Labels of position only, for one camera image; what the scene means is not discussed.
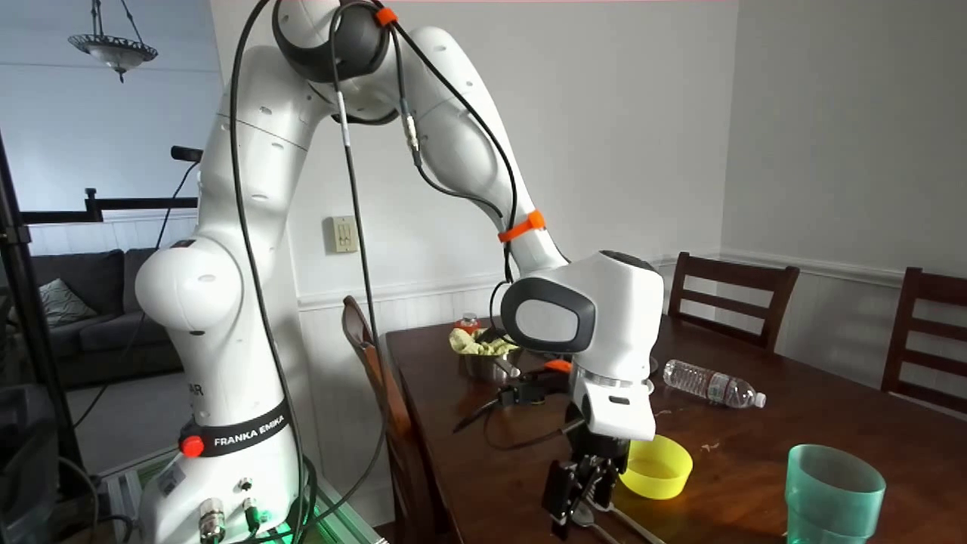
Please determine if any black stand pole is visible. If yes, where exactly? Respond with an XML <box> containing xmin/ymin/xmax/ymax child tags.
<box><xmin>0</xmin><ymin>140</ymin><xmax>84</xmax><ymax>508</ymax></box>

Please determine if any beige wall switch plate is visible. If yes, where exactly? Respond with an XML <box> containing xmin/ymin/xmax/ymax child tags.
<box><xmin>321</xmin><ymin>211</ymin><xmax>362</xmax><ymax>257</ymax></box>

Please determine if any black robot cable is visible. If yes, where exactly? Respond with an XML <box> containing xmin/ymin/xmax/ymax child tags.
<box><xmin>227</xmin><ymin>0</ymin><xmax>389</xmax><ymax>544</ymax></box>

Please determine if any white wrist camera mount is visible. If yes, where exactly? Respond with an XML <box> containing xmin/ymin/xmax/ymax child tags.
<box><xmin>580</xmin><ymin>376</ymin><xmax>662</xmax><ymax>444</ymax></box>

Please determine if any small metal pot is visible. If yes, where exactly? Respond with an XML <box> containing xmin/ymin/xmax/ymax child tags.
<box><xmin>461</xmin><ymin>346</ymin><xmax>527</xmax><ymax>386</ymax></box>

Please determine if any yellow plastic bowl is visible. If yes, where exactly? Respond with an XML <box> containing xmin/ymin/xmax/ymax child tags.
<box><xmin>618</xmin><ymin>432</ymin><xmax>698</xmax><ymax>506</ymax></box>

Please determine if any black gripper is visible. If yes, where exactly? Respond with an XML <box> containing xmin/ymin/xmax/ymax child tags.
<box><xmin>540</xmin><ymin>423</ymin><xmax>638</xmax><ymax>530</ymax></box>

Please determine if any silver metal fork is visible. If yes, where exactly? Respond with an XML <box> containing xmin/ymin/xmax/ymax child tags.
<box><xmin>595</xmin><ymin>506</ymin><xmax>668</xmax><ymax>544</ymax></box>

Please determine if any yellow cloth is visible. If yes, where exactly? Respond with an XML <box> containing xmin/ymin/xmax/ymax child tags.
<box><xmin>447</xmin><ymin>317</ymin><xmax>523</xmax><ymax>362</ymax></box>

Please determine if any hanging ceiling lamp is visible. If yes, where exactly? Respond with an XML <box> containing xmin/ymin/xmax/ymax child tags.
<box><xmin>67</xmin><ymin>0</ymin><xmax>162</xmax><ymax>84</ymax></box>

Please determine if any silver metal spoon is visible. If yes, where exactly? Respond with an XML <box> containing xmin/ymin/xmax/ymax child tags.
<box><xmin>568</xmin><ymin>508</ymin><xmax>619</xmax><ymax>544</ymax></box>

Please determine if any brown wooden chair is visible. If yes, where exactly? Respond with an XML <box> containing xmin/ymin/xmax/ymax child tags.
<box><xmin>338</xmin><ymin>293</ymin><xmax>458</xmax><ymax>544</ymax></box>

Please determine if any grey couch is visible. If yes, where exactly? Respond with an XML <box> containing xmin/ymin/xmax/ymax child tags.
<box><xmin>26</xmin><ymin>246</ymin><xmax>188</xmax><ymax>394</ymax></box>

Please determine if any clear plastic water bottle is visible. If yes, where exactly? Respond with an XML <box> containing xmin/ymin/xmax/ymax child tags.
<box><xmin>658</xmin><ymin>355</ymin><xmax>770</xmax><ymax>415</ymax></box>

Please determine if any black camera on tripod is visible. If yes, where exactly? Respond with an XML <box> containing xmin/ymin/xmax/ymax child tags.
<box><xmin>19</xmin><ymin>143</ymin><xmax>209</xmax><ymax>227</ymax></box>

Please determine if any dark wooden slat chair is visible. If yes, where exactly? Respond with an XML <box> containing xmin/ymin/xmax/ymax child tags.
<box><xmin>664</xmin><ymin>252</ymin><xmax>803</xmax><ymax>354</ymax></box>
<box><xmin>879</xmin><ymin>266</ymin><xmax>967</xmax><ymax>418</ymax></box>

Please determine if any green translucent plastic cup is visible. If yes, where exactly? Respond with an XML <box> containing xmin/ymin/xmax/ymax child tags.
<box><xmin>782</xmin><ymin>441</ymin><xmax>889</xmax><ymax>544</ymax></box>

